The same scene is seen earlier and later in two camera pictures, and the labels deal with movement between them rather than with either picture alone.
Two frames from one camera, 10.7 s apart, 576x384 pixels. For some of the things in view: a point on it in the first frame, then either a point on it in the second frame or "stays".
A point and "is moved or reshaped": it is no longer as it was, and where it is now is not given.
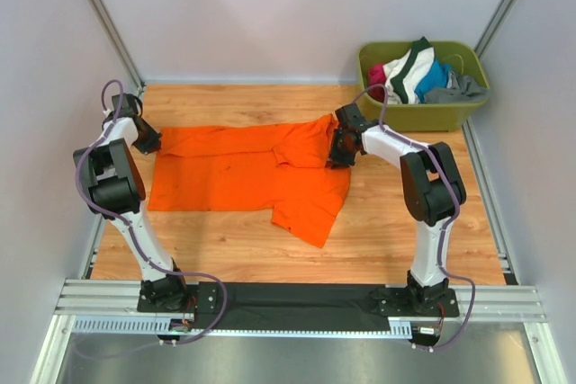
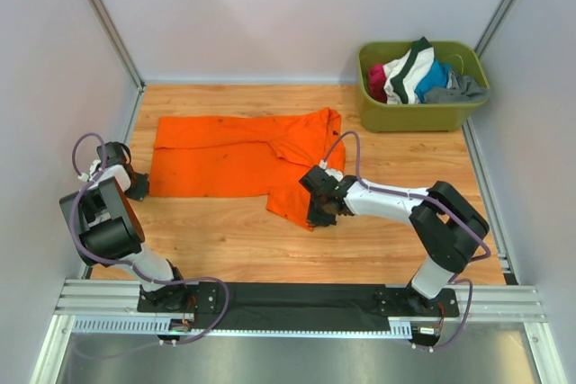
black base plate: [295, 306] stays
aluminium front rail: [94, 299] stays
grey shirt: [462, 88] stays
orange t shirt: [283, 169] is moved or reshaped
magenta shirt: [376, 75] stays
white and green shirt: [403, 75] stays
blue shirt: [436, 77] stays
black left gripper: [153, 144] → [142, 189]
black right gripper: [336, 160] → [315, 220]
